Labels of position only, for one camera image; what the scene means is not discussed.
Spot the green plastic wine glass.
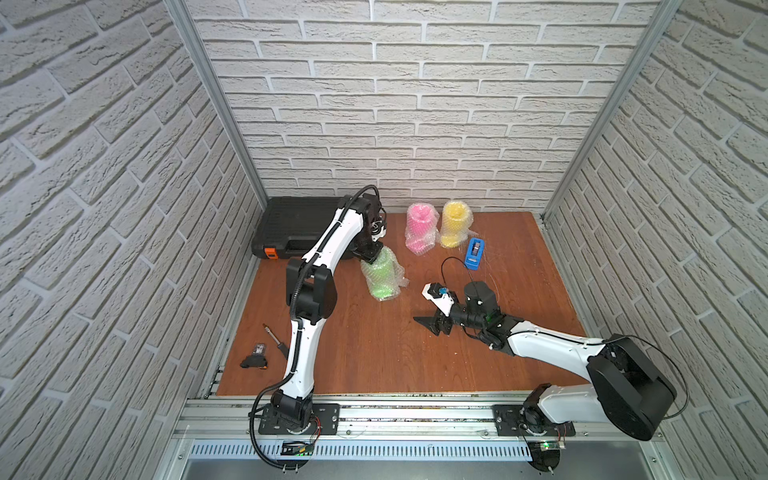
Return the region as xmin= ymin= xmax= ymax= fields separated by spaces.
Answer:
xmin=361 ymin=251 xmax=399 ymax=301

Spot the bubble wrap sheet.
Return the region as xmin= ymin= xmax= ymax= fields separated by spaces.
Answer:
xmin=404 ymin=202 xmax=441 ymax=257
xmin=360 ymin=246 xmax=409 ymax=301
xmin=439 ymin=199 xmax=476 ymax=250

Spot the yellow plastic wine glass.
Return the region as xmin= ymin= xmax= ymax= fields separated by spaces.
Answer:
xmin=440 ymin=201 xmax=472 ymax=248

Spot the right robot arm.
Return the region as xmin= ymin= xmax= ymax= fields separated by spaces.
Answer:
xmin=414 ymin=300 xmax=677 ymax=441

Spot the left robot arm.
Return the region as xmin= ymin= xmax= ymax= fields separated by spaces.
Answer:
xmin=270 ymin=185 xmax=386 ymax=425

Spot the blue tape dispenser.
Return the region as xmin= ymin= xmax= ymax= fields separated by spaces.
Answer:
xmin=464 ymin=237 xmax=485 ymax=271

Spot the black plastic tool case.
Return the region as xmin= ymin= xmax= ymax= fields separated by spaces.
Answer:
xmin=251 ymin=196 xmax=343 ymax=260

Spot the relay on black socket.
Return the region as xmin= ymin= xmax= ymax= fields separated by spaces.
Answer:
xmin=240 ymin=343 xmax=268 ymax=369

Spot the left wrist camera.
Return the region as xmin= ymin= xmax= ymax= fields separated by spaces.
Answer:
xmin=369 ymin=207 xmax=387 ymax=241

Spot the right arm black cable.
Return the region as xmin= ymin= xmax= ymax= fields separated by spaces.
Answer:
xmin=440 ymin=255 xmax=690 ymax=421

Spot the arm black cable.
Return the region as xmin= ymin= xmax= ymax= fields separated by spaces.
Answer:
xmin=440 ymin=255 xmax=690 ymax=421
xmin=248 ymin=184 xmax=382 ymax=470

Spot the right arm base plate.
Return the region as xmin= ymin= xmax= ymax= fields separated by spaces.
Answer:
xmin=491 ymin=404 xmax=576 ymax=438

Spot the black handled screwdriver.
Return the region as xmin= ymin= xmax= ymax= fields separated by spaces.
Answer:
xmin=263 ymin=324 xmax=289 ymax=359

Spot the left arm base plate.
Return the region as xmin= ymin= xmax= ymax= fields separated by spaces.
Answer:
xmin=258 ymin=403 xmax=341 ymax=436

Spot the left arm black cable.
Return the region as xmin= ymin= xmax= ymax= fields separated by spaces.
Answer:
xmin=248 ymin=184 xmax=382 ymax=470

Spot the aluminium mounting rail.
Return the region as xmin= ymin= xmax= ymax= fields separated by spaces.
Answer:
xmin=172 ymin=394 xmax=637 ymax=462

